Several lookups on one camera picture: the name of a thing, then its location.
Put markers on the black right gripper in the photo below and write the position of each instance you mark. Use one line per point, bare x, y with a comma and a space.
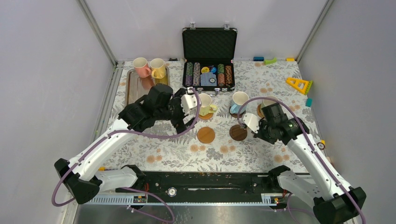
261, 123

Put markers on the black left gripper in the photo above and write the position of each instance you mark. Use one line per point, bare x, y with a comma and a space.
179, 123

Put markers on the dark brown wooden coaster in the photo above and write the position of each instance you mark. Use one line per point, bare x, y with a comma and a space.
238, 133

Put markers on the dark walnut wooden coaster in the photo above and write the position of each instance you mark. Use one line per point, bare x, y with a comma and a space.
236, 115

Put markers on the pink mug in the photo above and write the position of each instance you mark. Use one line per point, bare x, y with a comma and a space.
141, 67

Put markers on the pale yellow mug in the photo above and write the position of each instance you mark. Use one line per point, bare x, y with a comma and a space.
206, 105

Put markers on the light blue mug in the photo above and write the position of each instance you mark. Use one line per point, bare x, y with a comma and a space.
239, 98

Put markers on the light green mug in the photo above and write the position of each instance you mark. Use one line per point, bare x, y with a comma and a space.
268, 101

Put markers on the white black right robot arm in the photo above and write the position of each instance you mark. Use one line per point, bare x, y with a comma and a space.
332, 198

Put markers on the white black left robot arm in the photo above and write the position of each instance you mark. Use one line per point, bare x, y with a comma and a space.
80, 178

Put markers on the woven rattan coaster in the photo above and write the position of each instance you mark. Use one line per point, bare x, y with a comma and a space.
259, 111

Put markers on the orange wooden coaster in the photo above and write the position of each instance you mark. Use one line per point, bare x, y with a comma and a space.
206, 117

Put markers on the light brown wooden coaster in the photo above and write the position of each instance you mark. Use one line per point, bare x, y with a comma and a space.
206, 135

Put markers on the silver metal tray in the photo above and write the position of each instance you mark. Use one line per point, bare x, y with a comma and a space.
137, 86

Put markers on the teal toy block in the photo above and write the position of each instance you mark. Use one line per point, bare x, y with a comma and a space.
309, 102

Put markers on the tape roll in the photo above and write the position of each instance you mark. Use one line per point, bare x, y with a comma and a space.
321, 145

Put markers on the yellow triangle toy block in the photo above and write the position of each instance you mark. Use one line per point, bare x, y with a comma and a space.
302, 86

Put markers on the floral table mat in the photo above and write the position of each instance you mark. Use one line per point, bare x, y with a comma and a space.
187, 153

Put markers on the green toy block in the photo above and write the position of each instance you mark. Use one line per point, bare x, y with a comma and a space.
270, 61

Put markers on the black poker chip case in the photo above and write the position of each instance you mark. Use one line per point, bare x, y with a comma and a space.
209, 55

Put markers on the blue toy block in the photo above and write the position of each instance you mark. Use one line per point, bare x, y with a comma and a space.
258, 58

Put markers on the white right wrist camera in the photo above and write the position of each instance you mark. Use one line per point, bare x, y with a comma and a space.
251, 121

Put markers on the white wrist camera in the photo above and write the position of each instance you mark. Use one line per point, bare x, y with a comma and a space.
189, 101
251, 121

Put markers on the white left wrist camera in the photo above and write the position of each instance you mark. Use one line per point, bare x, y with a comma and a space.
189, 101

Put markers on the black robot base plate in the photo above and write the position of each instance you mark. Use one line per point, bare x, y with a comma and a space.
204, 187

